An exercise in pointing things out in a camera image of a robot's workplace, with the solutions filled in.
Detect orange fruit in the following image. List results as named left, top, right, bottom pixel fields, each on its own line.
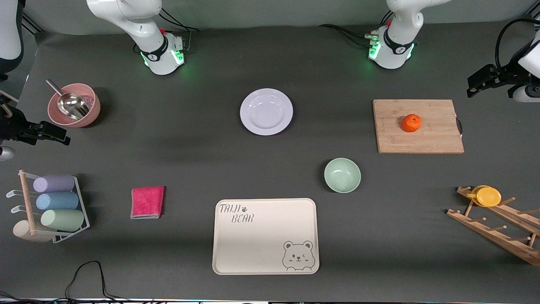
left=400, top=114, right=422, bottom=133

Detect pale lavender round plate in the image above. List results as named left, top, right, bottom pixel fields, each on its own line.
left=240, top=88, right=294, bottom=136

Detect metal scoop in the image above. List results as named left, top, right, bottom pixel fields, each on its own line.
left=46, top=79, right=90, bottom=121

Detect pink bowl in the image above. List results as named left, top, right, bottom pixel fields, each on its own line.
left=47, top=83, right=101, bottom=128

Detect purple cup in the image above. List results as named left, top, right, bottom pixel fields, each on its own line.
left=33, top=174, right=76, bottom=193

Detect blue cup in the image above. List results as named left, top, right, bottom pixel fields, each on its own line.
left=35, top=192, right=80, bottom=211

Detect bamboo cutting board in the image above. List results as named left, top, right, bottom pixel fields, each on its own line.
left=373, top=99, right=465, bottom=154

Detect pale green cup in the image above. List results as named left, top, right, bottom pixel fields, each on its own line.
left=40, top=209, right=85, bottom=232

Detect beige cup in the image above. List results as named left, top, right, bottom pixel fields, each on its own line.
left=12, top=220, right=55, bottom=244

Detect yellow mug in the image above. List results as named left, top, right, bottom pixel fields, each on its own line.
left=466, top=185, right=502, bottom=207

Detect pink folded cloth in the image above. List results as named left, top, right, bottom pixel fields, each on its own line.
left=130, top=186, right=165, bottom=220

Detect wooden mug rack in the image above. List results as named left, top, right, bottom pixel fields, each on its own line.
left=446, top=186, right=540, bottom=266

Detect mint green bowl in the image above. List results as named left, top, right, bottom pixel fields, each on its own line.
left=324, top=157, right=362, bottom=194

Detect beige bear print tray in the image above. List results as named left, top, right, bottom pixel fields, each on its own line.
left=212, top=198, right=320, bottom=275

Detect white wire cup rack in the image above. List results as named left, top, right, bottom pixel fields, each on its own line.
left=5, top=170, right=91, bottom=244

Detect black cable on table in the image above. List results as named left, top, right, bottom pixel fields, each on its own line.
left=0, top=261, right=169, bottom=304

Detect black left arm base cables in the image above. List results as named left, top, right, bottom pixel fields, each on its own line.
left=319, top=11, right=395, bottom=48

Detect black arm base cables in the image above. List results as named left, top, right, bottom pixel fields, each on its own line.
left=158, top=8, right=200, bottom=53
left=319, top=11, right=395, bottom=48

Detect black right arm base cables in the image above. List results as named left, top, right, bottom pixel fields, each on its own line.
left=158, top=8, right=200, bottom=53

